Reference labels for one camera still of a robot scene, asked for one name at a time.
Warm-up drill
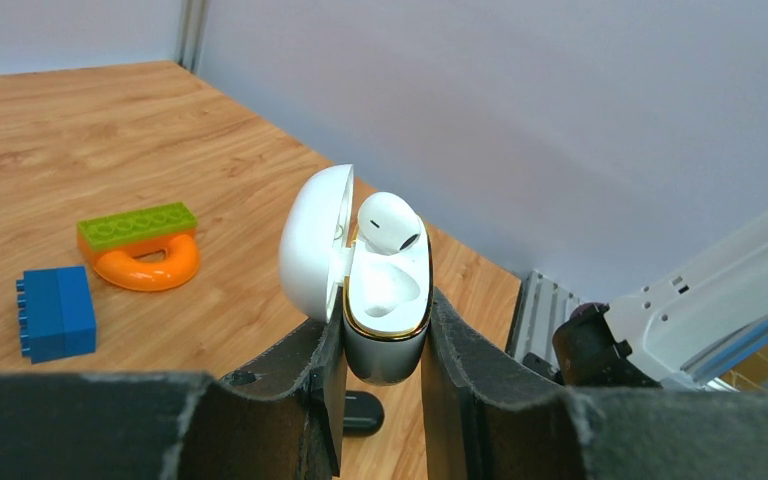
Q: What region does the white earbud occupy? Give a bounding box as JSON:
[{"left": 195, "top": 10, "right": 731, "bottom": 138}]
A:
[{"left": 358, "top": 192, "right": 424, "bottom": 255}]

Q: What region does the orange toy ring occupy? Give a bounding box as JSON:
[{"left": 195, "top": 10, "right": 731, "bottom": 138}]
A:
[{"left": 77, "top": 231, "right": 202, "bottom": 293}]

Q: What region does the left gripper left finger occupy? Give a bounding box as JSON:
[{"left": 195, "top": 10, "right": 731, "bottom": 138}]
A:
[{"left": 0, "top": 302, "right": 346, "bottom": 479}]

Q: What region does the white earbud charging case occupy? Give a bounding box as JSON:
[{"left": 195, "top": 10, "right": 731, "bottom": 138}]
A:
[{"left": 279, "top": 164, "right": 433, "bottom": 385}]

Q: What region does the green toy brick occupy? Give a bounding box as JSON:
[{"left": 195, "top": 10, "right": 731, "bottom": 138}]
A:
[{"left": 77, "top": 202, "right": 198, "bottom": 251}]

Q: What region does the black earbud case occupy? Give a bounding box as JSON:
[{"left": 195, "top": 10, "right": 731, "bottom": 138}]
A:
[{"left": 343, "top": 390, "right": 385, "bottom": 437}]

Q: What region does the blue toy brick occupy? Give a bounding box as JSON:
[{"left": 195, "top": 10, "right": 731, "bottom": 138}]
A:
[{"left": 15, "top": 266, "right": 97, "bottom": 364}]

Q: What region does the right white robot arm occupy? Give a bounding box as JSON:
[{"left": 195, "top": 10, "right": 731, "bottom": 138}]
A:
[{"left": 552, "top": 209, "right": 768, "bottom": 390}]

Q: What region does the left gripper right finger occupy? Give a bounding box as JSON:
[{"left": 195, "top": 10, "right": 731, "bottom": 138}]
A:
[{"left": 421, "top": 291, "right": 768, "bottom": 479}]

